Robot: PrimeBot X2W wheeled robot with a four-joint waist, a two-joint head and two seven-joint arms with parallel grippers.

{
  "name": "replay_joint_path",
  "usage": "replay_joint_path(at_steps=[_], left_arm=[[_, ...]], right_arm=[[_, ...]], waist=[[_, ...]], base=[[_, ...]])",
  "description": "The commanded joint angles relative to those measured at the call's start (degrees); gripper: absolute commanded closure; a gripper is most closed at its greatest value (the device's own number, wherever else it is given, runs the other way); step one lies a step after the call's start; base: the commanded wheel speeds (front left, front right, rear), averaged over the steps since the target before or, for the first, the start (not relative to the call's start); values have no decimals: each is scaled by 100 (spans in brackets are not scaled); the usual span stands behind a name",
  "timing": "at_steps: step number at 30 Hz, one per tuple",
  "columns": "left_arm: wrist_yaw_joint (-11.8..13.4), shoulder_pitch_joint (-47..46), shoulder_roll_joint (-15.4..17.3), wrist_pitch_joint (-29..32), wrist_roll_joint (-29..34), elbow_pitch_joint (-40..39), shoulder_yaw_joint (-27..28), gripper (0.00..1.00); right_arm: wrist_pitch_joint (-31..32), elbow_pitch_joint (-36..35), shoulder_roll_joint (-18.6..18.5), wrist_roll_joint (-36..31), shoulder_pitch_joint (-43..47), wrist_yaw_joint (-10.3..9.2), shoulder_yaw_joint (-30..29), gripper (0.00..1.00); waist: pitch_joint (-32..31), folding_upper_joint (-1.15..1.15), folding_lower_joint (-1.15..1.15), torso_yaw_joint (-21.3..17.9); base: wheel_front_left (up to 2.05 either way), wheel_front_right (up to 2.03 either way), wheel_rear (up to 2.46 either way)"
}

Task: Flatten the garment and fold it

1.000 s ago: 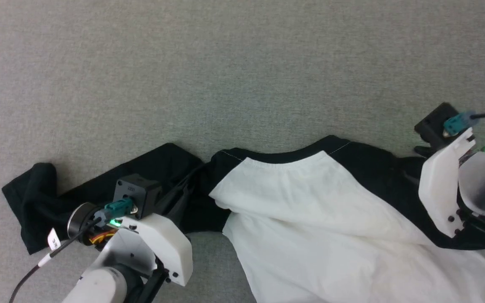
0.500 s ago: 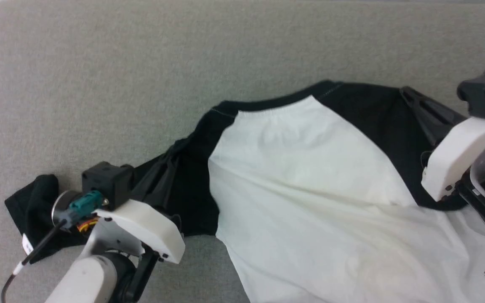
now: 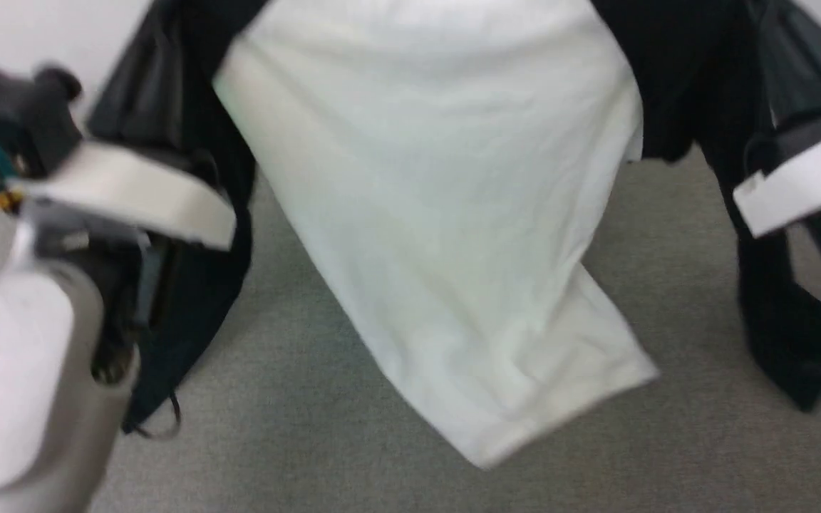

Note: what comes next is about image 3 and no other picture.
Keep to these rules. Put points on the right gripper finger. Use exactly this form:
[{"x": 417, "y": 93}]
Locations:
[{"x": 809, "y": 64}]

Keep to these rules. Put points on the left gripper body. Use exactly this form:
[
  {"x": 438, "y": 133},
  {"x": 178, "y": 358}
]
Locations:
[{"x": 140, "y": 192}]

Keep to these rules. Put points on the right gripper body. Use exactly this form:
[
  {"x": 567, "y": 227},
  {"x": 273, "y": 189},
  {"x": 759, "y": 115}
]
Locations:
[{"x": 809, "y": 182}]

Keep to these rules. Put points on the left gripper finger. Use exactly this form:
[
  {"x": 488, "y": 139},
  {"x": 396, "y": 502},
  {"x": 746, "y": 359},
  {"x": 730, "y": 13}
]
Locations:
[{"x": 143, "y": 85}]

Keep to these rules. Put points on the white shirt with black sleeves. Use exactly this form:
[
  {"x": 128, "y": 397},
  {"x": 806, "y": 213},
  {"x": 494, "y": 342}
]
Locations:
[{"x": 439, "y": 214}]

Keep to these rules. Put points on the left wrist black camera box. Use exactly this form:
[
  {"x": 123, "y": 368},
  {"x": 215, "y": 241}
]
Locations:
[{"x": 18, "y": 114}]

